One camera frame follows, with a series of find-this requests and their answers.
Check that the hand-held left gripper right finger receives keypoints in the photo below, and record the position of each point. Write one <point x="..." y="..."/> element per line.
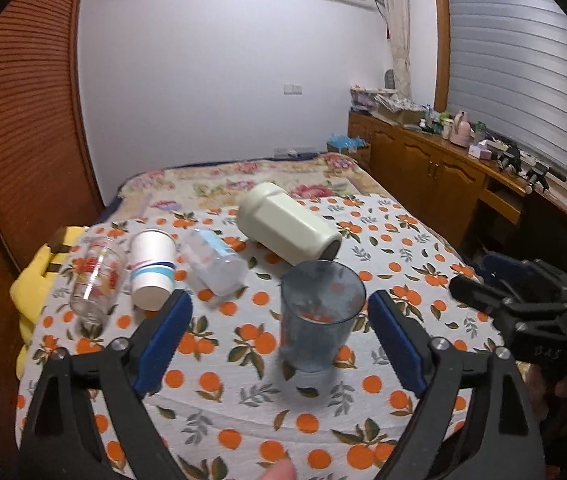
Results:
<point x="399" y="347"/>

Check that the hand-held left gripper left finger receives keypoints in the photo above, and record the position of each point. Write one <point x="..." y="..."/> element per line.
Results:
<point x="162" y="345"/>

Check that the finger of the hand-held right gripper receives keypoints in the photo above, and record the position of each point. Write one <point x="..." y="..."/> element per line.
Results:
<point x="478" y="294"/>
<point x="506" y="266"/>

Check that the blue translucent plastic cup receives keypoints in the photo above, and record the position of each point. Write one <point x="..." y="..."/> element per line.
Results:
<point x="319" y="330"/>

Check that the white paper cup blue stripes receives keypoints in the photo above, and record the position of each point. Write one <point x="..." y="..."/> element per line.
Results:
<point x="151" y="270"/>

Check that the glass cup red print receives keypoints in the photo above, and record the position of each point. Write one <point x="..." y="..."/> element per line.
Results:
<point x="95" y="280"/>

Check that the clear plastic cup blue label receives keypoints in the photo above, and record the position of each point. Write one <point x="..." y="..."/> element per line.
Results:
<point x="213" y="262"/>

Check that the person's left hand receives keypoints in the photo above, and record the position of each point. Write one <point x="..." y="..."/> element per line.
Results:
<point x="279" y="471"/>

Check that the orange fruit print tablecloth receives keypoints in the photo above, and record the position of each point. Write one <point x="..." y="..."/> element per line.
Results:
<point x="233" y="365"/>

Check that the small black tripod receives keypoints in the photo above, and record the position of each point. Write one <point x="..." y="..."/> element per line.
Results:
<point x="510" y="156"/>
<point x="538" y="172"/>

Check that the pink tissue box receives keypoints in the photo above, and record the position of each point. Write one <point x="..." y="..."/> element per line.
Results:
<point x="480" y="150"/>

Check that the wooden cabinet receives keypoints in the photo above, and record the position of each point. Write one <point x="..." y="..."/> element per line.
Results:
<point x="428" y="165"/>

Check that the yellow cloth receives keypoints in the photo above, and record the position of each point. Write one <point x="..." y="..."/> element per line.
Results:
<point x="35" y="290"/>

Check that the pink kettle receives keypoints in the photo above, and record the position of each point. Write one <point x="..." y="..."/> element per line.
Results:
<point x="460" y="130"/>

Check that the cream plastic jar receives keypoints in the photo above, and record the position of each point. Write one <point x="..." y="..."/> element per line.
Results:
<point x="283" y="227"/>

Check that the floral bed blanket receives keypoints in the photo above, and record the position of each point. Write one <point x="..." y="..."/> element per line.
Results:
<point x="223" y="182"/>

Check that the cardboard box with clutter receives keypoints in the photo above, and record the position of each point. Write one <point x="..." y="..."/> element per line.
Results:
<point x="393" y="105"/>

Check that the blue packets pile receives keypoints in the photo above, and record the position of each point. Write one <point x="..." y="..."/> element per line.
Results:
<point x="347" y="142"/>

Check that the grey window blinds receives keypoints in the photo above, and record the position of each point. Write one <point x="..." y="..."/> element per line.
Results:
<point x="518" y="60"/>

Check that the white power strip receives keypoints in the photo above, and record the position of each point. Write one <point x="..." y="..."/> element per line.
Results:
<point x="293" y="151"/>

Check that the wooden louvered wardrobe door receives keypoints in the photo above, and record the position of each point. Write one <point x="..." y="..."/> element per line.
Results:
<point x="18" y="135"/>

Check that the cream curtain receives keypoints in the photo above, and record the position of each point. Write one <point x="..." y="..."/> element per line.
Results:
<point x="397" y="35"/>

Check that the white wall switch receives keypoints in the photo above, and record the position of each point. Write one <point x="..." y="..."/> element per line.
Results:
<point x="292" y="89"/>

